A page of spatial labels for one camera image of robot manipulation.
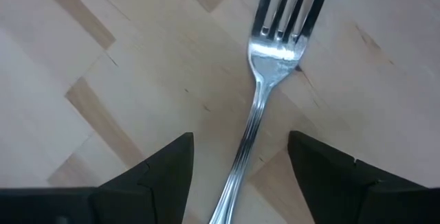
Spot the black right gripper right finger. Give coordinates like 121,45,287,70
287,130,440,224

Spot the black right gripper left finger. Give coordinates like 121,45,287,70
89,132,195,224

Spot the silver metal fork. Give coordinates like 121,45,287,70
208,0,335,224

